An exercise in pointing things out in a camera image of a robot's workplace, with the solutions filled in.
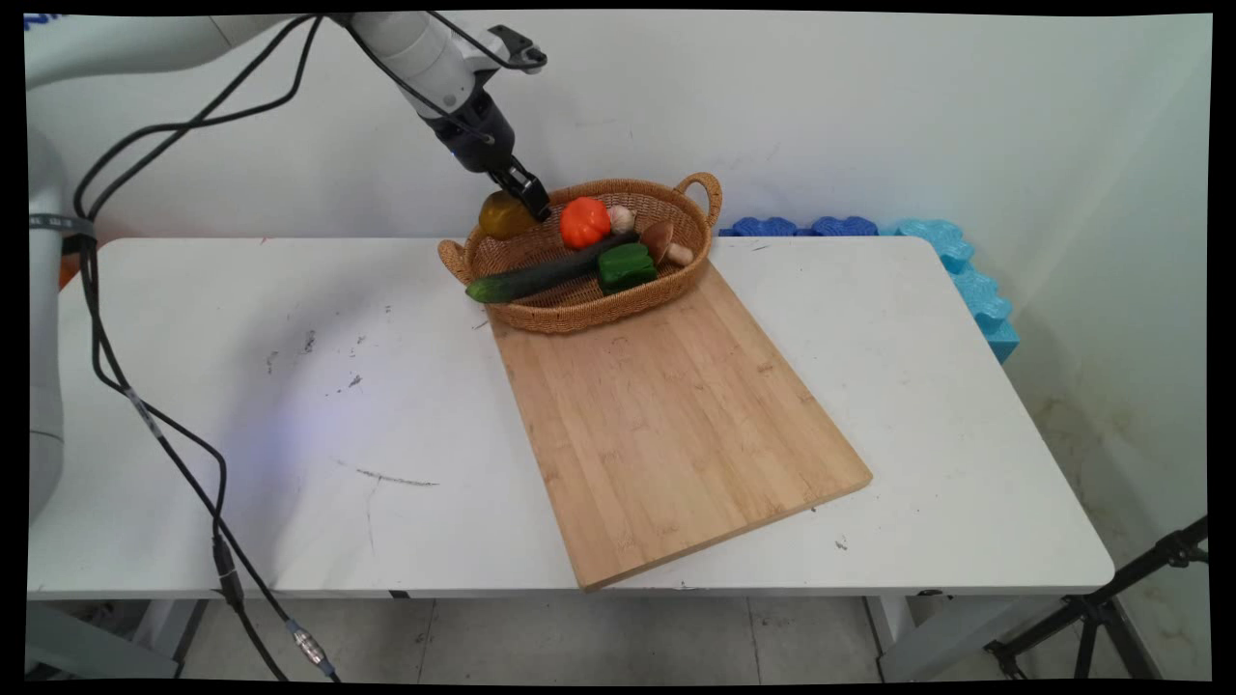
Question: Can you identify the thick black cable with connectors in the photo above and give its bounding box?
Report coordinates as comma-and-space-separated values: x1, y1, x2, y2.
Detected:
72, 14, 341, 683

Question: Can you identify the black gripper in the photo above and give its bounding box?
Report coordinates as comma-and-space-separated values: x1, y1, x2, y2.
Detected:
425, 87, 553, 224

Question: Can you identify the wooden cutting board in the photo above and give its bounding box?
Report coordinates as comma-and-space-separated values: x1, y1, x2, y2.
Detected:
488, 259, 875, 592

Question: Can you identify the thin black hanging cable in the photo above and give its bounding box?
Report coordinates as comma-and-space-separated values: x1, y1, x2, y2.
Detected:
72, 14, 324, 455

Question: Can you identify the black tripod stand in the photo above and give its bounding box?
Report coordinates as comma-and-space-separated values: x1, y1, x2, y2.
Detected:
983, 514, 1210, 681

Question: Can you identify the yellow toy bell pepper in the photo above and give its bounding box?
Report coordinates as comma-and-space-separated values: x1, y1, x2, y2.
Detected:
478, 190, 538, 241

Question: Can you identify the orange toy pumpkin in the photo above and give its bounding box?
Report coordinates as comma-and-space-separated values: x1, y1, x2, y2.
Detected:
559, 197, 613, 250

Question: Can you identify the woven wicker basket with handles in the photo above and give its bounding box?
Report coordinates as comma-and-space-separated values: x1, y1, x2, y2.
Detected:
437, 172, 723, 336

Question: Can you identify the white table leg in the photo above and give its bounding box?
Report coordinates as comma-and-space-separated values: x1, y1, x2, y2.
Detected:
862, 593, 1068, 682
27, 598, 206, 680

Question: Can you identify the green toy bell pepper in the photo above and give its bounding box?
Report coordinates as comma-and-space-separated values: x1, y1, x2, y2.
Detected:
597, 242, 659, 295

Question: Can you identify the light blue foam mat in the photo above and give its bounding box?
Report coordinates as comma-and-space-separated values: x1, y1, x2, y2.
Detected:
877, 218, 1021, 365

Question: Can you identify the dark green toy cucumber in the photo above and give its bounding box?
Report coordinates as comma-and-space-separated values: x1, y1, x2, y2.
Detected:
465, 230, 640, 305

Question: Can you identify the brown toy mushroom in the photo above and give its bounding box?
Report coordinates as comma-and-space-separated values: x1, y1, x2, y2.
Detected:
640, 220, 695, 268

